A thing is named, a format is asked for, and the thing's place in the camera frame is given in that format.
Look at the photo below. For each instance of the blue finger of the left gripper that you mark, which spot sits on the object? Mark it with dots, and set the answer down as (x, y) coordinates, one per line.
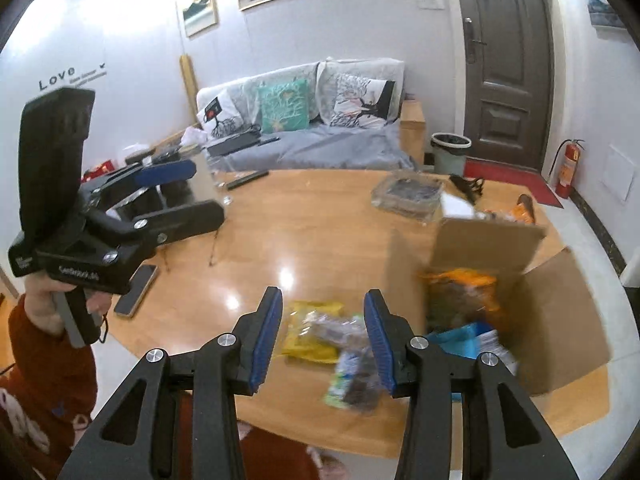
(137, 176)

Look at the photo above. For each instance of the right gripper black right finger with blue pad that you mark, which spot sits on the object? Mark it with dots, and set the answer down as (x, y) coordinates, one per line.
(504, 435)

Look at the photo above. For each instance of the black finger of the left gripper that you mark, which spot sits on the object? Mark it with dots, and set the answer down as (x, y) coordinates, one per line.
(169, 225)

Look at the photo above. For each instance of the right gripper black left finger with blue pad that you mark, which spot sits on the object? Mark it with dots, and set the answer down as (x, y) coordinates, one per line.
(174, 417)

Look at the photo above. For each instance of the blue wet wipes pack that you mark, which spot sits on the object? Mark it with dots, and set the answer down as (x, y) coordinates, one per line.
(468, 341)

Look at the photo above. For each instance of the brown cardboard box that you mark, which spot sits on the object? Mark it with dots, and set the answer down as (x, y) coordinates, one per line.
(552, 326)

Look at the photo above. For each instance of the yellow snack packet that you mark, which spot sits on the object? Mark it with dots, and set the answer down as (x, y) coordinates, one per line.
(299, 341)

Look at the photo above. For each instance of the orange snack bag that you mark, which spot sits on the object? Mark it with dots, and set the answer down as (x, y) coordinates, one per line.
(458, 297)

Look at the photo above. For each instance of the green dark snack packet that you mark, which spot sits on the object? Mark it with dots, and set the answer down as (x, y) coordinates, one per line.
(355, 384)

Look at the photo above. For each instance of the clear barcode snack packet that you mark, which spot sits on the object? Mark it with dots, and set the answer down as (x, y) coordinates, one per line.
(341, 333)

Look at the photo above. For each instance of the person's left hand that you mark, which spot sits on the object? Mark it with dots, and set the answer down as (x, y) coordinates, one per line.
(39, 304)

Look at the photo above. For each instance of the red gift bag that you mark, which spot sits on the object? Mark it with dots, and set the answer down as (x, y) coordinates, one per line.
(98, 171)

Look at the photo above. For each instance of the white thermos bottle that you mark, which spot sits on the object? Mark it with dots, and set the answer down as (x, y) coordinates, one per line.
(202, 185)

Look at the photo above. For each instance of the black eyeglasses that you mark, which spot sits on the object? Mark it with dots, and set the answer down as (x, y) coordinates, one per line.
(198, 249)

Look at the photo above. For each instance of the white smartphone on table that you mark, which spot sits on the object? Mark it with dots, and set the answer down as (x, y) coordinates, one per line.
(127, 305)

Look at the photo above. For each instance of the black remote control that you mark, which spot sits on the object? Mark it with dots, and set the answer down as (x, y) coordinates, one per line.
(244, 180)

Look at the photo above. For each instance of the white red print cushion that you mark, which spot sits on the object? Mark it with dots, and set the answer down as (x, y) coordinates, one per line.
(219, 117)

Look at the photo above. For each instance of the teal tree cushion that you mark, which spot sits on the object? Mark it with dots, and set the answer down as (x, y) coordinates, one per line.
(284, 106)

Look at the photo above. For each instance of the left small painting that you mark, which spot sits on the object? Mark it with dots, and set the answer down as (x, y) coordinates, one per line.
(198, 15)

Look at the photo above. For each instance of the grey sofa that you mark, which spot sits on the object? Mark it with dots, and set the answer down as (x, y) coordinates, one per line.
(320, 145)

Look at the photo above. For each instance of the orange snack near box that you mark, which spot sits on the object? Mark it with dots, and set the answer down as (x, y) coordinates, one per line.
(522, 212)

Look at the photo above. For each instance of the white black tree cushion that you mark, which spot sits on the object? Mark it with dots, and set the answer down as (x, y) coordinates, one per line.
(361, 102)

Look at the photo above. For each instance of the glass ashtray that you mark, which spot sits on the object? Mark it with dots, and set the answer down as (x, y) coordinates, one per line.
(408, 193)

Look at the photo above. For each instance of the red door mat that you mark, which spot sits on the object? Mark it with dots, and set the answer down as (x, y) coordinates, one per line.
(536, 184)

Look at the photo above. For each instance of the wooden side cabinet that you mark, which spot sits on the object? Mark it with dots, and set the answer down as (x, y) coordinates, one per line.
(412, 130)

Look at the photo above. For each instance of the grey trash bin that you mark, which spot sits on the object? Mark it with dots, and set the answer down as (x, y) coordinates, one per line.
(450, 151)

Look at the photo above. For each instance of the red fire extinguisher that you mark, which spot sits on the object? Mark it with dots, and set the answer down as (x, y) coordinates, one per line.
(564, 165)

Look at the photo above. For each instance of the dark brown door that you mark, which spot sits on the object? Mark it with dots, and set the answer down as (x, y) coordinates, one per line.
(508, 55)

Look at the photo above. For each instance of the white wall panel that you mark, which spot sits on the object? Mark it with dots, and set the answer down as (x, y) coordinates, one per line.
(618, 173)

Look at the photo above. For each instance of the side wall canvas painting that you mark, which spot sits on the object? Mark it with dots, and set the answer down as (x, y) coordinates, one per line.
(602, 14)

